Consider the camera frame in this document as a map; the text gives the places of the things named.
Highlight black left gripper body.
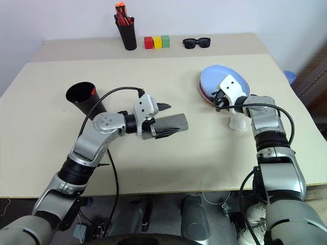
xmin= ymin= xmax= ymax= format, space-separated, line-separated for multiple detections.
xmin=143 ymin=118 xmax=157 ymax=140

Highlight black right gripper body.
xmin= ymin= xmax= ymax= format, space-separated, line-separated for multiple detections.
xmin=211 ymin=89 xmax=235 ymax=110

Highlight grey glasses case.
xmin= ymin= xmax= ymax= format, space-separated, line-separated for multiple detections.
xmin=142 ymin=113 xmax=190 ymax=141

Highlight blue plate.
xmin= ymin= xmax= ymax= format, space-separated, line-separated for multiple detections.
xmin=200 ymin=63 xmax=250 ymax=102

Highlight pink plate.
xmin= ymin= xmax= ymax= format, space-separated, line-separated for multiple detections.
xmin=198 ymin=76 xmax=221 ymax=106

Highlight crumpled white tissue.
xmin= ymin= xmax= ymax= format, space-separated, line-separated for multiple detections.
xmin=228 ymin=115 xmax=250 ymax=132

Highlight black sunglasses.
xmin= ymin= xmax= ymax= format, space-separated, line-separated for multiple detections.
xmin=182 ymin=37 xmax=212 ymax=50

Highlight blue round container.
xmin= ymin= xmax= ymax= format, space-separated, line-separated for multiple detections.
xmin=283 ymin=70 xmax=297 ymax=85

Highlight black pen holder cup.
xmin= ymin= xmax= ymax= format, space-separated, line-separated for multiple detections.
xmin=116 ymin=16 xmax=137 ymax=51

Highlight empty black cup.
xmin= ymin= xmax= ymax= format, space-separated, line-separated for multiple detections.
xmin=65 ymin=81 xmax=108 ymax=119

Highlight dark grey rounded shape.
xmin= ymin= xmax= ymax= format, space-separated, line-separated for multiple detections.
xmin=112 ymin=197 xmax=154 ymax=233
xmin=181 ymin=194 xmax=209 ymax=241

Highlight white sneaker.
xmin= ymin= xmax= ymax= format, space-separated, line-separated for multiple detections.
xmin=236 ymin=227 xmax=267 ymax=245
xmin=246 ymin=202 xmax=268 ymax=228

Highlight small grey box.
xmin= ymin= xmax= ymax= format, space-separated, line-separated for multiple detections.
xmin=72 ymin=224 xmax=86 ymax=237

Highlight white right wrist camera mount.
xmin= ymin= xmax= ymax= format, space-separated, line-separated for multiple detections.
xmin=217 ymin=74 xmax=249 ymax=114

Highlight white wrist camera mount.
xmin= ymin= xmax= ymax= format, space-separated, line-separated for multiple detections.
xmin=132 ymin=93 xmax=160 ymax=136
xmin=217 ymin=74 xmax=249 ymax=114

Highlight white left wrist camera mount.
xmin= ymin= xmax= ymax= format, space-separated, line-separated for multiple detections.
xmin=132 ymin=93 xmax=160 ymax=136

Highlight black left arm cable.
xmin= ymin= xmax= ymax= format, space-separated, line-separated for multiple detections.
xmin=79 ymin=87 xmax=146 ymax=238

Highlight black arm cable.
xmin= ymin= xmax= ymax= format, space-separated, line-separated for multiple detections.
xmin=79 ymin=87 xmax=146 ymax=238
xmin=216 ymin=103 xmax=295 ymax=245

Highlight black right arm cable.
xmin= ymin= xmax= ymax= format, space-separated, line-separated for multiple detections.
xmin=216 ymin=103 xmax=295 ymax=245

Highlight thin white cable loop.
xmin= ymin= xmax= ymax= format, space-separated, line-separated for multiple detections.
xmin=202 ymin=191 xmax=231 ymax=205

